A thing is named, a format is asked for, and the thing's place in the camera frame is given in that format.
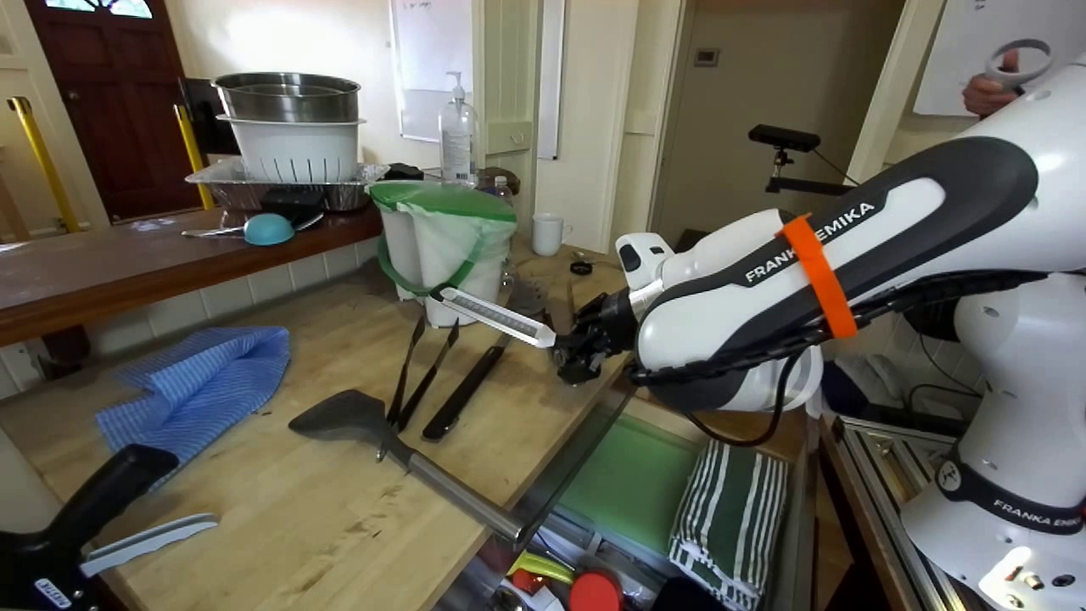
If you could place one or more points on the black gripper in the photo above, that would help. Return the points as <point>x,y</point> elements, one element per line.
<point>598,332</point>

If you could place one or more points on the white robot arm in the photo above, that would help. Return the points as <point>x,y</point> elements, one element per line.
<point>989,223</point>

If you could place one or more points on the steel fronted kitchen drawer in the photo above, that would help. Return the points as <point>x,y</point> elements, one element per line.
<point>652,582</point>

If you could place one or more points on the green plastic cutting board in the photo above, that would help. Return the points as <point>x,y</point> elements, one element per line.
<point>631,487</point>

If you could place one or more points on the green lidded compost bin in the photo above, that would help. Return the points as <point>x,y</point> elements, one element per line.
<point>442,235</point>

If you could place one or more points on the black tongs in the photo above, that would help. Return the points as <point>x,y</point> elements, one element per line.
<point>415,382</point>

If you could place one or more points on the green striped dish towel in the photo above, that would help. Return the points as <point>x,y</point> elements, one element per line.
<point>728,524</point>

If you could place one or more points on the yellow green utensil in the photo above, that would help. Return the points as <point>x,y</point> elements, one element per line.
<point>542,566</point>

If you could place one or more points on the plastic water bottle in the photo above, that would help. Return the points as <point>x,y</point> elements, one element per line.
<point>456,132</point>

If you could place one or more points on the black spatula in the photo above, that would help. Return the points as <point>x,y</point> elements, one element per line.
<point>356,417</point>

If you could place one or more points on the steel pot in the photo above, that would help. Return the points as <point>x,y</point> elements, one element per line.
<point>289,95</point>

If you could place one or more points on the blue cloth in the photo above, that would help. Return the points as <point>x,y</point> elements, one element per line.
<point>194,392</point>

